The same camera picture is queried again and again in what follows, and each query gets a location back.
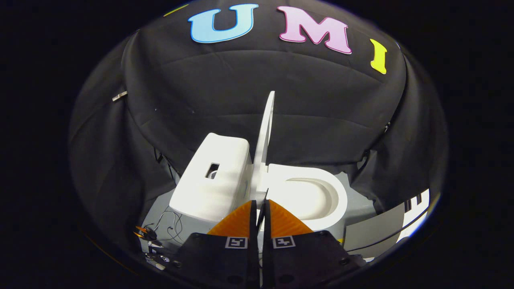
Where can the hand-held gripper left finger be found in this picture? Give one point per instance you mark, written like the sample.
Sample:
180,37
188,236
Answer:
253,224

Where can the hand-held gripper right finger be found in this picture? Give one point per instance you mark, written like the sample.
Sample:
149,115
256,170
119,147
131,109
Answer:
266,224

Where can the white toilet lid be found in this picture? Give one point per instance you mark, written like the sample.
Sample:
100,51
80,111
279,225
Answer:
265,132

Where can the white ceramic toilet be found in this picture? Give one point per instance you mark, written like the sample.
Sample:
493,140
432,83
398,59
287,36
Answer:
213,188

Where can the white toilet seat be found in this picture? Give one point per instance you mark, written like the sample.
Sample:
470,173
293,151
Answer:
338,196

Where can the grey board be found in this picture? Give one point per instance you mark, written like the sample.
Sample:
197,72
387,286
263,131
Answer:
373,233

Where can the orange clamp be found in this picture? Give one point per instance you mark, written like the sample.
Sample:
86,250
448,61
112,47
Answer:
143,233

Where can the black backdrop cloth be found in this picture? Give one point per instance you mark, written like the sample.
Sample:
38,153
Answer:
225,88

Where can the white striped board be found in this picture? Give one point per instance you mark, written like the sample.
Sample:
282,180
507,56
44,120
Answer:
417,206

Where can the small metal clip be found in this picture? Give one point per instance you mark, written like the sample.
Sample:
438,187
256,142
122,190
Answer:
119,96

